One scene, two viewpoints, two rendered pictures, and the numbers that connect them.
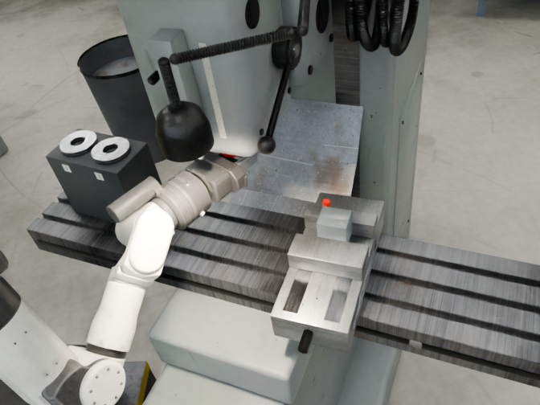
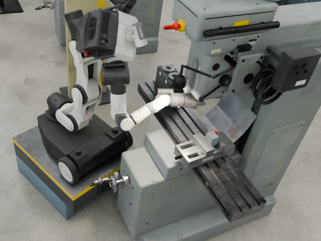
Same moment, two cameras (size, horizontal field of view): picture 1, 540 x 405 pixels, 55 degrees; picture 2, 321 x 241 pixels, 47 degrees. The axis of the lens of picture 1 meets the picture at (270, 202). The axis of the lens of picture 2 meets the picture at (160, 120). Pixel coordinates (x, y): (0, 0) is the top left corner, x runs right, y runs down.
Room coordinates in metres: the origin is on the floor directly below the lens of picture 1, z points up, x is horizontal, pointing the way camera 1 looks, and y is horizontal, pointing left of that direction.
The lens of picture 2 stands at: (-0.89, -0.60, 2.58)
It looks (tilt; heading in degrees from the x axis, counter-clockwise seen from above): 41 degrees down; 28
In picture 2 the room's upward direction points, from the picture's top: 10 degrees clockwise
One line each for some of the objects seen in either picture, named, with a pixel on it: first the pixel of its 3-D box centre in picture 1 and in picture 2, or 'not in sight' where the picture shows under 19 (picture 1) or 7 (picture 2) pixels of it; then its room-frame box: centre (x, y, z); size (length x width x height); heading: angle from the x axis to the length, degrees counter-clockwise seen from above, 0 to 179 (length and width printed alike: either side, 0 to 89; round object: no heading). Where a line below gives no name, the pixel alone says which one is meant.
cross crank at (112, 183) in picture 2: not in sight; (117, 181); (0.37, 0.30, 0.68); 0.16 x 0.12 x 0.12; 151
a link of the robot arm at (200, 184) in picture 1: (202, 186); (184, 100); (0.75, 0.12, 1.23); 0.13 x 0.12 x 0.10; 42
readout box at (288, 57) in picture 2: not in sight; (295, 70); (0.91, -0.39, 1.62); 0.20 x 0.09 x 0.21; 151
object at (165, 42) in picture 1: (182, 97); (190, 75); (0.71, 0.11, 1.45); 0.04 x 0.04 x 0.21; 61
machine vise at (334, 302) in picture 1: (332, 257); (205, 147); (0.69, -0.11, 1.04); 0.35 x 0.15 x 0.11; 154
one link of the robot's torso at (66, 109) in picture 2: not in sight; (74, 116); (0.65, 0.95, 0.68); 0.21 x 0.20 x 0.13; 82
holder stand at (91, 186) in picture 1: (108, 177); (169, 83); (1.02, 0.39, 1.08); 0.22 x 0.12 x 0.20; 58
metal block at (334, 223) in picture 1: (334, 227); (211, 138); (0.71, -0.12, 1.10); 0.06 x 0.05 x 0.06; 64
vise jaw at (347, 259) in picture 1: (328, 255); (203, 144); (0.66, -0.10, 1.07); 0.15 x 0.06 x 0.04; 64
